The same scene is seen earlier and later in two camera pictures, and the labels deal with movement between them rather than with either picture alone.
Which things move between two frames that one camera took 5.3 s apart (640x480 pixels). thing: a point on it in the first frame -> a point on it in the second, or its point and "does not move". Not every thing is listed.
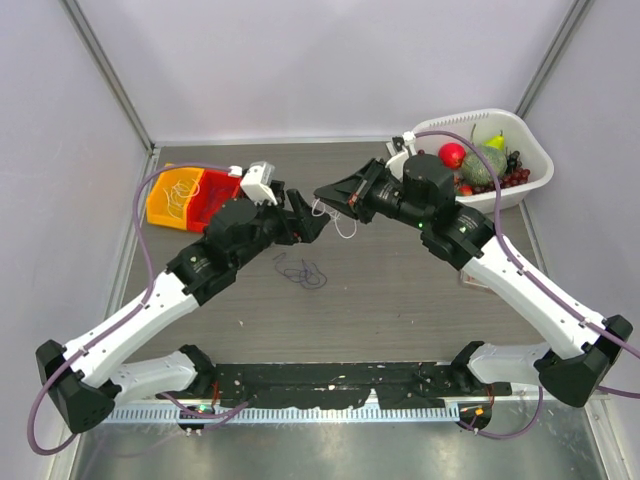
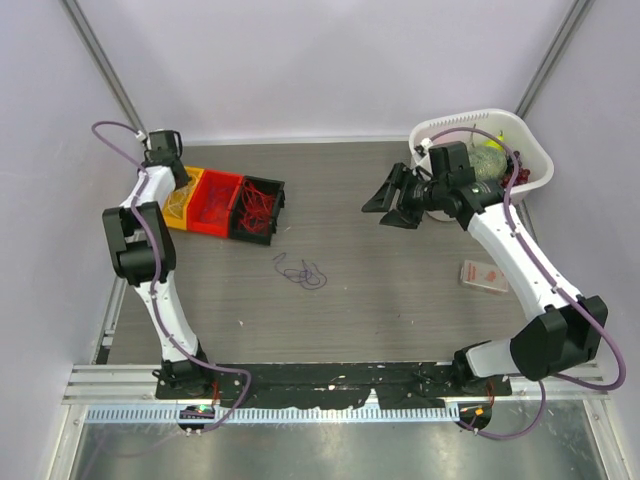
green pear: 496,141 does not move
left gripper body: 287,231 -> 186,179
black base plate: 404,385 does not move
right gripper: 352,195 -> 381,202
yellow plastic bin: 167,201 does not move
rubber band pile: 308,278 does not move
